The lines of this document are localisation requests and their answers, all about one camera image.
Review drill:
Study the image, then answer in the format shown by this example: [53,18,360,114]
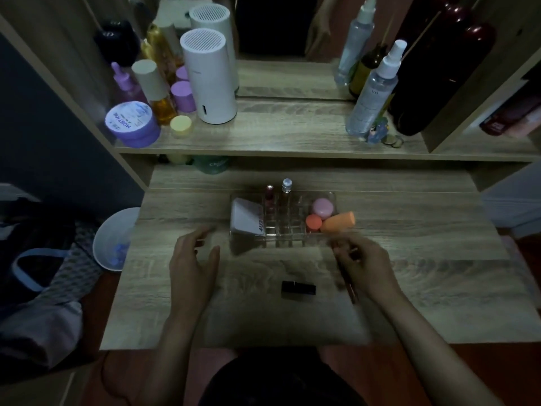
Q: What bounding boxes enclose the person's left hand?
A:
[168,226,221,320]

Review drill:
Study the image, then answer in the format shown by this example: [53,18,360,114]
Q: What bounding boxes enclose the person's right hand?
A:
[331,232,402,305]

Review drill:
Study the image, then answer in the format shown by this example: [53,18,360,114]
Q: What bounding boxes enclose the short black lipstick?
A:
[281,280,317,297]

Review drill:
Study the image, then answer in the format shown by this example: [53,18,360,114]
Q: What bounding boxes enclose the clear acrylic makeup organizer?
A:
[229,191,339,250]

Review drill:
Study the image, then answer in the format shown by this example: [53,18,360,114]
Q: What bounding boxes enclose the person's left forearm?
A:
[139,310,212,406]

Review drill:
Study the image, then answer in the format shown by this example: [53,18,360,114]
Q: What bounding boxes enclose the person's right forearm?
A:
[371,285,506,406]

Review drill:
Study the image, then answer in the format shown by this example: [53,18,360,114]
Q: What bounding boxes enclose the wooden desk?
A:
[99,162,541,351]

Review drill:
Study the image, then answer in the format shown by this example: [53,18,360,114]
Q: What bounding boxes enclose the person's black shorts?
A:
[198,348,369,406]

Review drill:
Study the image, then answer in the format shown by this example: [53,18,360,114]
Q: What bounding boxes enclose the orange makeup sponge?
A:
[320,211,357,234]

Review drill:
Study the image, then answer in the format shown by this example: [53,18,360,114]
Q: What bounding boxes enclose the white compact case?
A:
[230,197,266,238]

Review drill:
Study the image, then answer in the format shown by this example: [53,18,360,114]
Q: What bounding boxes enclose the pink round makeup sponge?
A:
[312,197,335,220]

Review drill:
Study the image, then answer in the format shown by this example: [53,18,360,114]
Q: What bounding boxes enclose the white trash bin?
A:
[92,207,141,272]

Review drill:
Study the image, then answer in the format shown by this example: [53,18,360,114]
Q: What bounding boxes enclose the green jar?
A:
[193,156,231,175]

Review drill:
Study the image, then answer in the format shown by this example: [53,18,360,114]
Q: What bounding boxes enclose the small blue figurine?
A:
[366,116,391,145]

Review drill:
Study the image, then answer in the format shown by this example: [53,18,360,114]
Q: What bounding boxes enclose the small yellow jar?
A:
[170,115,193,138]

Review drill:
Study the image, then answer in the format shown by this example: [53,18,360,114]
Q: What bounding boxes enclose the purple cream jar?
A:
[104,101,161,149]

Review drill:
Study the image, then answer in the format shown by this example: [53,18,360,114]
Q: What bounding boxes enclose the wooden shelf unit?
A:
[0,0,541,191]

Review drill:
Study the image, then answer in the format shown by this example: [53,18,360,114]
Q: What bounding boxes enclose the clear spray bottle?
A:
[345,39,408,138]

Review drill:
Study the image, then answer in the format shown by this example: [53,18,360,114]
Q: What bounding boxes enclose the small purple-capped jar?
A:
[170,81,197,114]

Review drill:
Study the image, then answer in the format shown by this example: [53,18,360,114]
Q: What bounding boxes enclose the amber bottle with beige cap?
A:
[131,59,178,126]

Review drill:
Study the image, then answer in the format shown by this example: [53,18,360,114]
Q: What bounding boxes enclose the light wooden cabinet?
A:
[0,367,94,406]

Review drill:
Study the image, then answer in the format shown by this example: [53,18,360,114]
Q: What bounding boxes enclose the white cylindrical humidifier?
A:
[180,28,238,125]

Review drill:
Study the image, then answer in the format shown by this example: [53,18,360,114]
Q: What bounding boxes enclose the purple dropper bottle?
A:
[110,61,147,104]

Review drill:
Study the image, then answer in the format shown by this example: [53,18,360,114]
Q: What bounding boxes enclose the dark red bottle lying flat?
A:
[480,95,541,136]

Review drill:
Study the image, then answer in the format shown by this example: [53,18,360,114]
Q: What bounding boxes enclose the mirror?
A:
[80,0,406,101]

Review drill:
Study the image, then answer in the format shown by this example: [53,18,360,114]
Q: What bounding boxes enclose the large dark red bottle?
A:
[388,0,498,136]

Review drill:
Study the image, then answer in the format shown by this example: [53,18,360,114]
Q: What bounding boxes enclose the black glossy bottle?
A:
[94,29,137,67]

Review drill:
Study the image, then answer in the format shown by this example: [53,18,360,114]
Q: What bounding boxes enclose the patterned bag with blue handle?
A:
[0,219,104,305]

